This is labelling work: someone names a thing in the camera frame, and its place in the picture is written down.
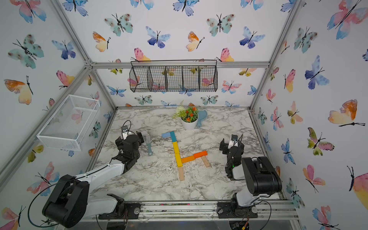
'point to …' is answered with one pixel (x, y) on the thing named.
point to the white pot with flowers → (189, 116)
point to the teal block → (173, 136)
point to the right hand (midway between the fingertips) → (233, 139)
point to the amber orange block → (187, 159)
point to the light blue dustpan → (202, 115)
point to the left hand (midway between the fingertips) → (131, 134)
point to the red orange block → (200, 154)
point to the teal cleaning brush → (148, 140)
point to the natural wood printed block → (205, 161)
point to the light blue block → (166, 134)
